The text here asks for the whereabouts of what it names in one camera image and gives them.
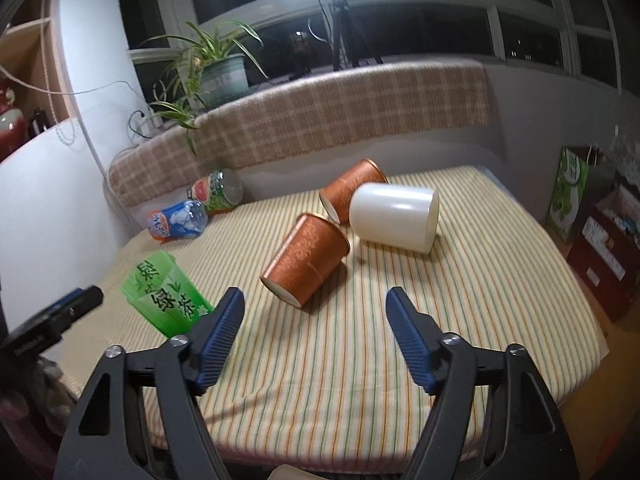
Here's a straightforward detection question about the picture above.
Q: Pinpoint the black tripod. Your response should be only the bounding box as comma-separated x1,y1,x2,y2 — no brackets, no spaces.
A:
312,0,385,73

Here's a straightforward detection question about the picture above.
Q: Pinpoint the white cup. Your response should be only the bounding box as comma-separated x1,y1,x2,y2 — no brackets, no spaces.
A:
348,183,441,254

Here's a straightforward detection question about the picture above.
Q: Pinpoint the wooden shelf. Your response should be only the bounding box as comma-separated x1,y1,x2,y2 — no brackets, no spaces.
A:
0,0,76,163

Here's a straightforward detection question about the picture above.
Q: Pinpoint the white power strip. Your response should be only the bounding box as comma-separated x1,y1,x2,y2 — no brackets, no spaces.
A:
132,110,171,141

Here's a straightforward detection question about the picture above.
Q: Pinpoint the red cardboard box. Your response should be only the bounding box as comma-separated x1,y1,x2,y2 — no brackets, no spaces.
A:
566,180,640,323

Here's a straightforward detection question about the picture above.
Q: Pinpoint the blue label plastic bottle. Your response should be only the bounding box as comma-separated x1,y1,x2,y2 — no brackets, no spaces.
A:
146,200,209,242

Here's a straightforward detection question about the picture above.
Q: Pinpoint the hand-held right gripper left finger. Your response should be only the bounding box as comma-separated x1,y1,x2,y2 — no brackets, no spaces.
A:
52,286,246,480

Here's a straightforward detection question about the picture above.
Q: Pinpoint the plaid cushion cover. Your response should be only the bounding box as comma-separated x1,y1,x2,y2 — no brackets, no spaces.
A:
109,58,492,209

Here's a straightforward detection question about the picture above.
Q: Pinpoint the orange patterned paper cup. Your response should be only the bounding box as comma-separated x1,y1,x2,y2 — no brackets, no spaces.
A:
319,158,390,226
260,212,350,309

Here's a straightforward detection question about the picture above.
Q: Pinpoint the green paper bag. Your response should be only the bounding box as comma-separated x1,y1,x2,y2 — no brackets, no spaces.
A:
545,146,608,245

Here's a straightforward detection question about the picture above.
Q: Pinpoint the green label plastic bottle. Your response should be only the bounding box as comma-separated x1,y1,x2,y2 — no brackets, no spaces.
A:
186,167,245,216

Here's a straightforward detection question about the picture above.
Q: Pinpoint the potted spider plant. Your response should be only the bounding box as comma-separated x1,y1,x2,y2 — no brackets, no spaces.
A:
140,21,268,156

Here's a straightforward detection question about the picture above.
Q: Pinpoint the white cable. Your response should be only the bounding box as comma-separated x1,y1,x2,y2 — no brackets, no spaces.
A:
0,62,156,126

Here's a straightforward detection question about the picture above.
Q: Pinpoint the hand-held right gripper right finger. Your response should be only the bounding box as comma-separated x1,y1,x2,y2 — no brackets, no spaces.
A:
385,286,581,480

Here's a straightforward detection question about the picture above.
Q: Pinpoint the white beaded cord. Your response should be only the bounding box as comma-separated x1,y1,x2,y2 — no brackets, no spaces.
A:
32,0,81,147

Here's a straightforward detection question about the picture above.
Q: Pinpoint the green translucent plastic cup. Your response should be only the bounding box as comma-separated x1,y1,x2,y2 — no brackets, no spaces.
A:
121,251,216,337

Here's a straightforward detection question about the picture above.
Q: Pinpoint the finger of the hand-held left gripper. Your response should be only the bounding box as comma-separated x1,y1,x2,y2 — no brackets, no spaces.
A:
47,285,104,328

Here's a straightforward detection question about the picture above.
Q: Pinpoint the red ceramic vase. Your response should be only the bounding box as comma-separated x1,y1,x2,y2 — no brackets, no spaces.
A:
0,85,28,161

